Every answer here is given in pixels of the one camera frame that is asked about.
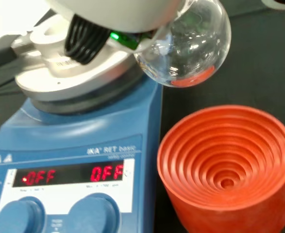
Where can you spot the blue-base heater with steel block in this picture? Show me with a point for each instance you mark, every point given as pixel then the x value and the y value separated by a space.
pixel 72 136

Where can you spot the red ribbed flask stand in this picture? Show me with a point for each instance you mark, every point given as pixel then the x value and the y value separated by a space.
pixel 229 206

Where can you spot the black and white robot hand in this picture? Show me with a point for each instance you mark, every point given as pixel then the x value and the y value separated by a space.
pixel 120 14

